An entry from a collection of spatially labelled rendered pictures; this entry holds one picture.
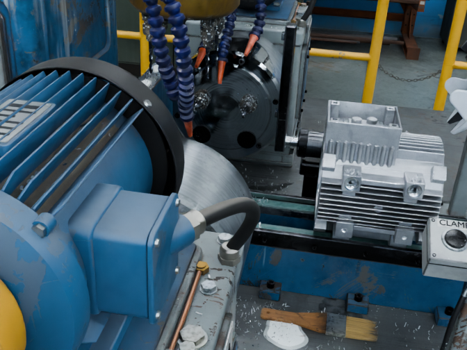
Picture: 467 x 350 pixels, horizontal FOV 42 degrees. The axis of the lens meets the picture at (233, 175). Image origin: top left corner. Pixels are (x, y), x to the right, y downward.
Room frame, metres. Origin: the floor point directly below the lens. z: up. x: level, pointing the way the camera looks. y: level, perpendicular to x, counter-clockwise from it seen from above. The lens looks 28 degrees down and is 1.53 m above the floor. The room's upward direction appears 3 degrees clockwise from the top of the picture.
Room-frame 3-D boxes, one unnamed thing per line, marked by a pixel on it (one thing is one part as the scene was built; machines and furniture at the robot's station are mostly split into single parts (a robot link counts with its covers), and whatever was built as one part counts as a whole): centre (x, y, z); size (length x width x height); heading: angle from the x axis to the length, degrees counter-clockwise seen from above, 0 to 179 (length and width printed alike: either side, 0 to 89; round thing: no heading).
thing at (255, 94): (1.33, 0.01, 1.04); 0.41 x 0.25 x 0.25; 171
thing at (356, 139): (0.96, -0.21, 1.11); 0.12 x 0.11 x 0.07; 83
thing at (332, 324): (0.82, -0.16, 0.80); 0.21 x 0.05 x 0.01; 81
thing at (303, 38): (1.59, -0.03, 0.99); 0.35 x 0.31 x 0.37; 171
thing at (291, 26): (1.11, -0.09, 1.12); 0.04 x 0.03 x 0.26; 81
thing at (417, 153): (0.95, -0.25, 1.01); 0.20 x 0.19 x 0.19; 83
